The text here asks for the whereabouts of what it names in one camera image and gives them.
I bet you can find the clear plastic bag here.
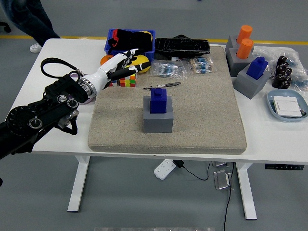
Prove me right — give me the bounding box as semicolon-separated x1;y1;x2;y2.
252;46;298;70

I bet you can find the slim metal hand tool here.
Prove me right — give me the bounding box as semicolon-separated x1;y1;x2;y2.
143;82;181;91

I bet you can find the blue plastic bin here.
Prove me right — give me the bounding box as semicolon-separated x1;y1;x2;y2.
104;28;156;64

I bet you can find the black cloth with red trim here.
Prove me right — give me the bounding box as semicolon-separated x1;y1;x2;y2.
107;28;154;52

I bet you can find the black chair base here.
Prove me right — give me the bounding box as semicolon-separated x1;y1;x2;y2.
0;21;12;33

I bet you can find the white switch panel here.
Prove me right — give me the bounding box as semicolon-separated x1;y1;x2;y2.
273;95;303;118

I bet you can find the blue square seal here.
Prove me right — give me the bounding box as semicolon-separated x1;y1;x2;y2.
246;57;269;80
150;88;168;114

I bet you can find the orange fruit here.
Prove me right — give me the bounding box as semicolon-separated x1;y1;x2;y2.
100;54;114;65

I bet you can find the yellow lemon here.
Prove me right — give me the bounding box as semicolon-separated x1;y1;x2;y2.
129;54;152;74

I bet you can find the bag of blue resistors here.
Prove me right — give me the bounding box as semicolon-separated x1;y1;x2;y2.
149;59;188;80

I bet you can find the light blue tray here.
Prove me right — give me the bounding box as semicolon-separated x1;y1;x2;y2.
267;90;308;123

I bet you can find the black table control panel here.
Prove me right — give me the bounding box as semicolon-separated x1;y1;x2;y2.
265;163;305;170

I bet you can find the person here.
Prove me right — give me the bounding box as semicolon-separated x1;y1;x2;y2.
0;0;61;53

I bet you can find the bag of brown resistors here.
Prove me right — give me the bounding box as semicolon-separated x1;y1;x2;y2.
187;57;217;75

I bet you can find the white power strip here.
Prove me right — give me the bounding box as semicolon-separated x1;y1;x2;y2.
154;159;176;180

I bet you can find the grey-brown mat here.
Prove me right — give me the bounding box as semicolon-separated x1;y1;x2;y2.
88;45;248;155

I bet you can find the black plug with cord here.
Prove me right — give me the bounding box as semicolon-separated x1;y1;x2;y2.
172;159;212;181

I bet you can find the black floor cable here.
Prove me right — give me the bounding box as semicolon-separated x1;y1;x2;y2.
223;163;235;231

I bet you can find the yellow item in bin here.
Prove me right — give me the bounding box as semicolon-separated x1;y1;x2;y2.
141;30;154;41

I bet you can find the orange cylinder seal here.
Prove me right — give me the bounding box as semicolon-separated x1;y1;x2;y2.
236;38;255;60
237;25;254;44

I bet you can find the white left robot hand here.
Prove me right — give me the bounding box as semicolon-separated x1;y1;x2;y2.
83;49;150;94

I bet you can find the clear bag of blue parts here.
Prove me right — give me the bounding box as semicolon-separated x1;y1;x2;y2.
288;54;308;92

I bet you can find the white table leg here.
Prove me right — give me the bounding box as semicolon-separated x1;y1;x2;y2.
235;163;257;220
67;155;91;212

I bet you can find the purple tray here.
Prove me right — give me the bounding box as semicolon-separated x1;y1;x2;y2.
71;72;94;106

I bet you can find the grey seal holder block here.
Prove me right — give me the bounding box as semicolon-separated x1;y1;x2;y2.
232;64;270;100
226;47;255;77
225;35;241;52
143;95;174;134

